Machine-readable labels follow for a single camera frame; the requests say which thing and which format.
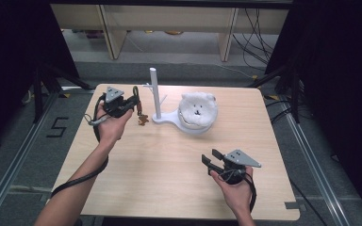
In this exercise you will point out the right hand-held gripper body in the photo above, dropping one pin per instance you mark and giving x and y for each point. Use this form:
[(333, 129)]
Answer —
[(238, 160)]

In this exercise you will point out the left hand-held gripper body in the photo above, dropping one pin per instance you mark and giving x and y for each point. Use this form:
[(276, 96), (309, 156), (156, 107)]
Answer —
[(114, 94)]

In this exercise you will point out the small brown figurine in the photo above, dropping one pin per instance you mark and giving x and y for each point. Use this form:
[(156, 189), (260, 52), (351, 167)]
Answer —
[(139, 108)]

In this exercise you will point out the person's left hand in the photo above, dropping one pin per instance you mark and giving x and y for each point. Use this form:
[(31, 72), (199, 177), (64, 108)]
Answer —
[(111, 128)]

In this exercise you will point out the person's right hand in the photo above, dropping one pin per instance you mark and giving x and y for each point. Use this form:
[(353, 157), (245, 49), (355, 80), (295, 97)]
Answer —
[(237, 194)]

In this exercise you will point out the white key stand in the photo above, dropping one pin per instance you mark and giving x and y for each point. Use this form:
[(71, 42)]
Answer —
[(155, 94)]

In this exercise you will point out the white plush bear pouch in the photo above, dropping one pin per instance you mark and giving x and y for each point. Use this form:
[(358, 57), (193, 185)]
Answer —
[(198, 106)]

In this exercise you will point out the black metal stand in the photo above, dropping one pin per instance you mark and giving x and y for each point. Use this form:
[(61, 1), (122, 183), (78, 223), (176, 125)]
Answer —
[(294, 94), (38, 94)]

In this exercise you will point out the light wooden shelf unit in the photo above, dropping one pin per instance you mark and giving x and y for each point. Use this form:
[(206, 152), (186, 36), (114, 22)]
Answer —
[(169, 17)]

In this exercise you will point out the black curtain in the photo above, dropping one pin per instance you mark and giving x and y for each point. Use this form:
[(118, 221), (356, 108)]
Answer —
[(12, 62), (336, 78)]

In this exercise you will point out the aluminium floor rail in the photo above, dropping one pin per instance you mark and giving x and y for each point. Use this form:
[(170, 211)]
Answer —
[(314, 166), (15, 163)]

